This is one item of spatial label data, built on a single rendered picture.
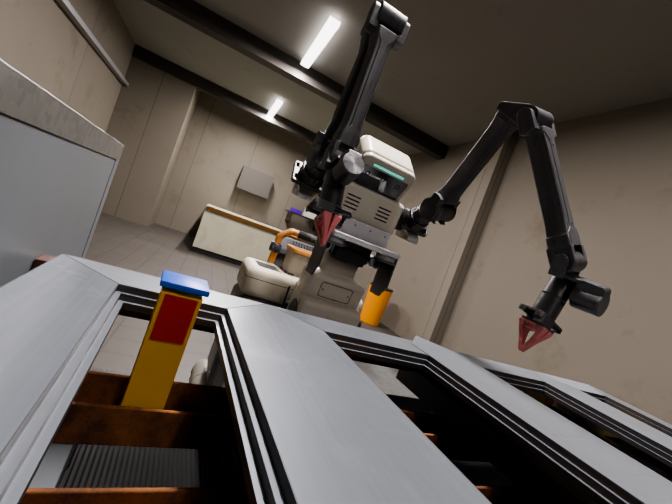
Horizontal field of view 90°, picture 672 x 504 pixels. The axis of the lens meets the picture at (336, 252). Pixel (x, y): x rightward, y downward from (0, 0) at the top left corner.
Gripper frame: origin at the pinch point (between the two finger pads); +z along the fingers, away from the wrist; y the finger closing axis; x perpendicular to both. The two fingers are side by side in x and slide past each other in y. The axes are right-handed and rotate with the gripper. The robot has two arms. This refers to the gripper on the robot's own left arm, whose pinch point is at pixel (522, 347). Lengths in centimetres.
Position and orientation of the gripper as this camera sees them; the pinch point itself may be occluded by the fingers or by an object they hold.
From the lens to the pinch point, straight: 97.7
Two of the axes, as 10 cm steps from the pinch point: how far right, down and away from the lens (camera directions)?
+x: -4.0, -2.0, 8.9
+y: 7.3, 5.3, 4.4
